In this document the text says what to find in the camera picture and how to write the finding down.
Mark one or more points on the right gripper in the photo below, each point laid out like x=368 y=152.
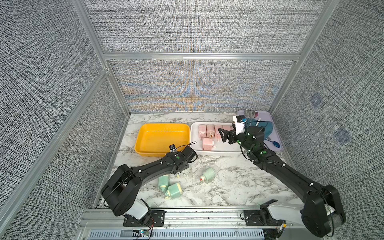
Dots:
x=228 y=134

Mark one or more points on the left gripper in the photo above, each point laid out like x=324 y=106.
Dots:
x=187 y=165

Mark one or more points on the white storage box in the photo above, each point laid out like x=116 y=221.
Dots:
x=219 y=148

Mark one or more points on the pink sharpener front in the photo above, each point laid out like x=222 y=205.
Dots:
x=208 y=144

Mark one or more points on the green sharpener front yellow cap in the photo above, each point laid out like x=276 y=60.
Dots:
x=173 y=191

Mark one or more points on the yellow storage box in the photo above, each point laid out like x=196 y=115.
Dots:
x=154 y=139

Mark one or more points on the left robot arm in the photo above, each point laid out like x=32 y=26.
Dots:
x=121 y=189

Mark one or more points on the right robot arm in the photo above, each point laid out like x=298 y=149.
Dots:
x=321 y=211

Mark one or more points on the silver ornate spoon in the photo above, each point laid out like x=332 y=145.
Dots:
x=253 y=114

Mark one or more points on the teal cloth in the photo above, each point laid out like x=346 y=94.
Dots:
x=265 y=127

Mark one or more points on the lavender tray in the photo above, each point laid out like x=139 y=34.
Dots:
x=265 y=116

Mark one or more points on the blue spoon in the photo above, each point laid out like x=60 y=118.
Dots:
x=276 y=144

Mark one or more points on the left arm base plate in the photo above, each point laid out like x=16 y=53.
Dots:
x=150 y=219

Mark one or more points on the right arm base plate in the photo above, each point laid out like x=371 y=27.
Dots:
x=252 y=218

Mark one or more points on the aluminium front rail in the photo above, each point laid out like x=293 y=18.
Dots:
x=185 y=223

